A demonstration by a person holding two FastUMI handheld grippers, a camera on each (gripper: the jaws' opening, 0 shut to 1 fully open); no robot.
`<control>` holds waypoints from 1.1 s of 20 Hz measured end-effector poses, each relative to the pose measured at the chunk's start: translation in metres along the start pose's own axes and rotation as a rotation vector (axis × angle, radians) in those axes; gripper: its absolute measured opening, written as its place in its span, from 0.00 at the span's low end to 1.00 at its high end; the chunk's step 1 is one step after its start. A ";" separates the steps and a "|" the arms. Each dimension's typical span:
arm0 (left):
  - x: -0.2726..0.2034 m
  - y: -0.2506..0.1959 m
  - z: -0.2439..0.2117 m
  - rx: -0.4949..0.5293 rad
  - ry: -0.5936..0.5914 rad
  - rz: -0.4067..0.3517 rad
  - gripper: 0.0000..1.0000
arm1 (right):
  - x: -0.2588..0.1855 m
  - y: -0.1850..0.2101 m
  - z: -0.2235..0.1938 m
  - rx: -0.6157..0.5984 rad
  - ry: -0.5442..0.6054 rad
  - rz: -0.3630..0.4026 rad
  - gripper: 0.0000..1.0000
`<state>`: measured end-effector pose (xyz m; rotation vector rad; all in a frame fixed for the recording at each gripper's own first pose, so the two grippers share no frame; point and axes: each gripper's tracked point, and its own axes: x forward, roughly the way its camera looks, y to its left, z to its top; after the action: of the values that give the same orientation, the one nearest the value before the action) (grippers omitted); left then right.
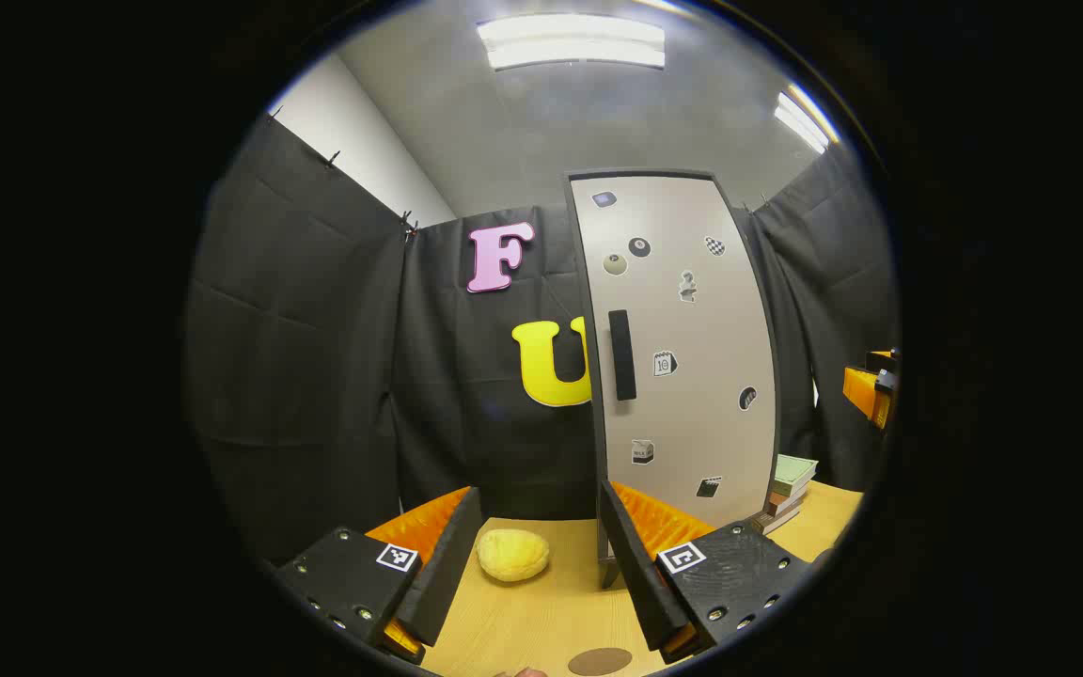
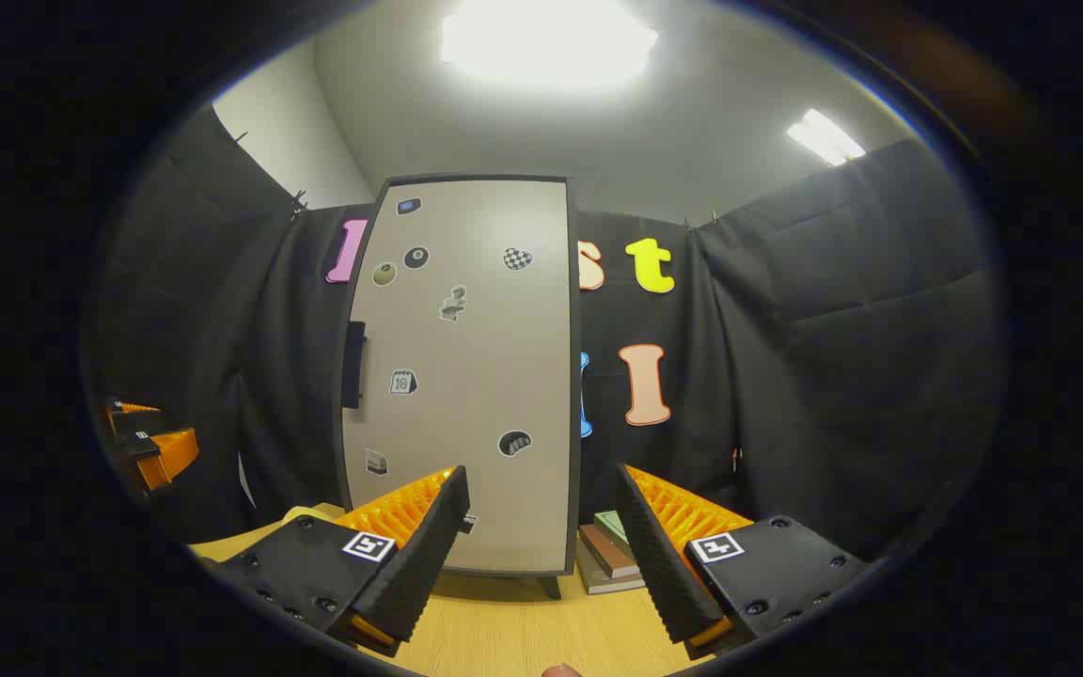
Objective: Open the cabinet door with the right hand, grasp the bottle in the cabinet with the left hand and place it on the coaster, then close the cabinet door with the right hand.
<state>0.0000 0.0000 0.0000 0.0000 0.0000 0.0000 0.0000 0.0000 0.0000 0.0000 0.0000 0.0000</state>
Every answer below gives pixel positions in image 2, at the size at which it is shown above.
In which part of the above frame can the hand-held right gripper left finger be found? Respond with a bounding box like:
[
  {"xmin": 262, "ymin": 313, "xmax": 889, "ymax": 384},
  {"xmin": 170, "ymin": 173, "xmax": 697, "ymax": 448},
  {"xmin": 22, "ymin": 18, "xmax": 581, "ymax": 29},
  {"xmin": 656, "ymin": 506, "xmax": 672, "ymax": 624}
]
[{"xmin": 198, "ymin": 464, "xmax": 472, "ymax": 659}]

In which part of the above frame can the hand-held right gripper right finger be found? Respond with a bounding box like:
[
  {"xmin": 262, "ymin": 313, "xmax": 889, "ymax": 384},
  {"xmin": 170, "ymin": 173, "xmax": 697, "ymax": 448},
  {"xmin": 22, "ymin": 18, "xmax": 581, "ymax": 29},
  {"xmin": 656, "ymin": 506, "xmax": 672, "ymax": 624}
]
[{"xmin": 615, "ymin": 463, "xmax": 871, "ymax": 659}]

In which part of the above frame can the black cabinet door handle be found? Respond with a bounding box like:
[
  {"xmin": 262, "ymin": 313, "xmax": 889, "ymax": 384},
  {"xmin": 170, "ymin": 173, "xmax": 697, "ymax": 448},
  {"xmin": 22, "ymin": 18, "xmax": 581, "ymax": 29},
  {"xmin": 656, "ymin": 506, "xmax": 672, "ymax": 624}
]
[{"xmin": 342, "ymin": 322, "xmax": 367, "ymax": 409}]

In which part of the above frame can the brown book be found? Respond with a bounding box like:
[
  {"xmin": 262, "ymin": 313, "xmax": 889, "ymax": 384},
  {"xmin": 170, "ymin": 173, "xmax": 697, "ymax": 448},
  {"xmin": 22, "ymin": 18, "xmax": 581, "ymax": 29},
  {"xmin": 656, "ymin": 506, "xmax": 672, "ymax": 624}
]
[{"xmin": 579, "ymin": 524, "xmax": 641, "ymax": 579}]

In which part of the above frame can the pale green book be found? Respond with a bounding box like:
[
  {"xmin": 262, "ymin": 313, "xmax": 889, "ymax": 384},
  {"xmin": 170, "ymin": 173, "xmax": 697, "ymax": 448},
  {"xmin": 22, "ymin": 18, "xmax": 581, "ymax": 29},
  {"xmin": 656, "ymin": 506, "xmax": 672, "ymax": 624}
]
[{"xmin": 595, "ymin": 511, "xmax": 634, "ymax": 556}]

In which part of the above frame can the grey-brown book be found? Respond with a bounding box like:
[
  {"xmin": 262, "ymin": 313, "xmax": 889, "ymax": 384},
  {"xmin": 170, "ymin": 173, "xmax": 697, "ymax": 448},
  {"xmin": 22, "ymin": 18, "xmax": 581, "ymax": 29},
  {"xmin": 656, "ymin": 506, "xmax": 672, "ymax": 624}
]
[{"xmin": 574, "ymin": 536, "xmax": 646, "ymax": 595}]

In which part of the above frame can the black backdrop cloth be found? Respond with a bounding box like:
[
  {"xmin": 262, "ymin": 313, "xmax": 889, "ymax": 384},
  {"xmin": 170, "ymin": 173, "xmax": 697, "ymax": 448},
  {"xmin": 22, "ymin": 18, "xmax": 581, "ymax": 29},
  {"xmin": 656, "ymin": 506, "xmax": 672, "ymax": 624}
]
[{"xmin": 81, "ymin": 103, "xmax": 1003, "ymax": 565}]

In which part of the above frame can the small ceiling light panel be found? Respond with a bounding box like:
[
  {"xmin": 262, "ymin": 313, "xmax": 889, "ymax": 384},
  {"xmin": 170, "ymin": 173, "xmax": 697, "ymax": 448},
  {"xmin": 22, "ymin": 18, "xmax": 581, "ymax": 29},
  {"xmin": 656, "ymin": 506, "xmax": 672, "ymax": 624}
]
[{"xmin": 786, "ymin": 108, "xmax": 867, "ymax": 168}]

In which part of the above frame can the large ceiling light panel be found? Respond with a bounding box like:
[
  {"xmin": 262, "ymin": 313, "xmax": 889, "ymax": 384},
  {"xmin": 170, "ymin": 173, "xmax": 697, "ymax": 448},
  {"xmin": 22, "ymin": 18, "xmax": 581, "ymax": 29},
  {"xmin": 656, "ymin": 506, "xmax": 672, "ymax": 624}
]
[{"xmin": 440, "ymin": 0, "xmax": 660, "ymax": 90}]

